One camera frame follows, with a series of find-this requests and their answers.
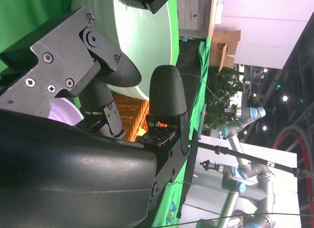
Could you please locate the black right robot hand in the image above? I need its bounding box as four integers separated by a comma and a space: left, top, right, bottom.
0, 6, 192, 228

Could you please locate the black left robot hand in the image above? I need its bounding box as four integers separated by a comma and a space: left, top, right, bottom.
117, 0, 171, 15

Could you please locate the grey-green bowl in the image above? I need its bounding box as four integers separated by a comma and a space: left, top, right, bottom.
71, 0, 174, 101

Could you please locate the pale lavender plate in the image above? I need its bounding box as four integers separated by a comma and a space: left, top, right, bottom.
49, 98, 84, 127

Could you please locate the orange wicker basket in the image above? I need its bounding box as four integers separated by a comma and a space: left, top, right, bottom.
112, 92, 169, 142

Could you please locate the white cabinet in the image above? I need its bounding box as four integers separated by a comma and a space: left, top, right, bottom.
176, 0, 207, 31

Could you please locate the black backdrop cloth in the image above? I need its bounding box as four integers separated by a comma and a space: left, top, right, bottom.
175, 39, 206, 219

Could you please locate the brown cardboard box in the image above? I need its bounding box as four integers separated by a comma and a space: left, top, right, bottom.
209, 29, 242, 72

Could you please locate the green leafy plant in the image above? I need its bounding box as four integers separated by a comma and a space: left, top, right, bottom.
203, 65, 244, 131

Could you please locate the green tablecloth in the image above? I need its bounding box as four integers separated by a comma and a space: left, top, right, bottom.
0, 0, 180, 76

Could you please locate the black boom pole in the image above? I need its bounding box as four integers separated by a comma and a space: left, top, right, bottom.
188, 139, 314, 181

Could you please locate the red round hoop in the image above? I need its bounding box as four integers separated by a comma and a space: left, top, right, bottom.
273, 126, 314, 214

